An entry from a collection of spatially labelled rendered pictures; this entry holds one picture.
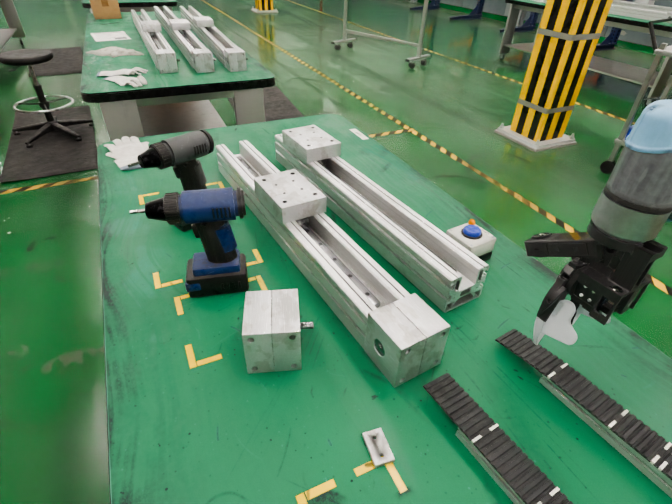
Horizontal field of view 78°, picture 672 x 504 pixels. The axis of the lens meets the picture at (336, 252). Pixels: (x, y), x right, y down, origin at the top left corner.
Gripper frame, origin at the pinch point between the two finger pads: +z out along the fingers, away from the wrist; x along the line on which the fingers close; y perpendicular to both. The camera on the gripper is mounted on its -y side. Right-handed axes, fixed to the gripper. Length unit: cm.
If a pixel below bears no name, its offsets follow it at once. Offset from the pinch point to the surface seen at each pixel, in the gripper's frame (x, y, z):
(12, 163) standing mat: -109, -330, 89
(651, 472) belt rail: -1.2, 20.6, 8.8
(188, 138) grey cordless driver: -37, -73, -11
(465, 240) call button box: 10.0, -28.1, 4.0
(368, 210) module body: -4.6, -45.4, 1.8
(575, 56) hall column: 279, -182, 13
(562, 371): 0.7, 4.4, 6.8
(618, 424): -0.2, 14.4, 6.8
